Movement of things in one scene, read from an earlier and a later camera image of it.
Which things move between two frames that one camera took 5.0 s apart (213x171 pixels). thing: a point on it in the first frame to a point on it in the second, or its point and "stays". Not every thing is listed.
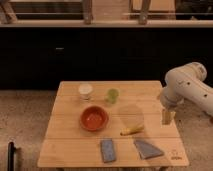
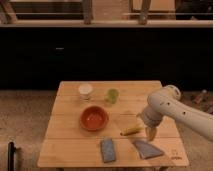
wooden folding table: x=110 y=124 stays
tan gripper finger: x=172 y=116 to x=153 y=133
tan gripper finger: x=165 y=116 to x=148 y=132
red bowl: x=94 y=118 stays
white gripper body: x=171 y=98 to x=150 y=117
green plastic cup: x=113 y=93 stays
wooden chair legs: x=9 y=13 stays
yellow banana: x=133 y=130 stays
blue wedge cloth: x=146 y=150 stays
